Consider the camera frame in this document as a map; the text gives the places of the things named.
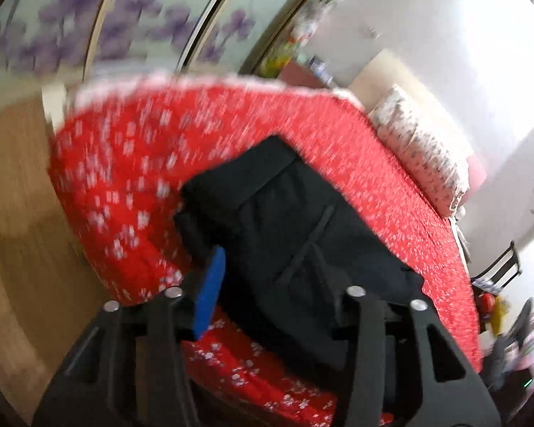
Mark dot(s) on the red floral bedspread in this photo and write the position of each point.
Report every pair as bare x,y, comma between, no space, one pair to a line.
128,145

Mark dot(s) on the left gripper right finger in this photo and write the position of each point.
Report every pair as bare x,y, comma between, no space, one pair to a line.
400,359

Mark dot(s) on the floral white pillow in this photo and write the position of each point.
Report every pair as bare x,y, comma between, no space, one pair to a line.
429,154

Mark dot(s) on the purple flower sliding wardrobe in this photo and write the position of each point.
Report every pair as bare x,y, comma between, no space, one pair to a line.
42,41

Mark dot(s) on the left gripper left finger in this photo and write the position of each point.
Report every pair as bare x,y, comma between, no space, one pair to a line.
127,368

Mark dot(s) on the black pants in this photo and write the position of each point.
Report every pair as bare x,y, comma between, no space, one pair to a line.
293,245

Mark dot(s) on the black wooden chair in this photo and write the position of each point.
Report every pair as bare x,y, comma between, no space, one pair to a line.
499,274

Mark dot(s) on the clothes pile on chair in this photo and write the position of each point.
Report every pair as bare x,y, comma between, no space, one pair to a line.
511,352

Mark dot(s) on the plush toy shelf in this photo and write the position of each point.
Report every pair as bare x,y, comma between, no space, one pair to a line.
295,36

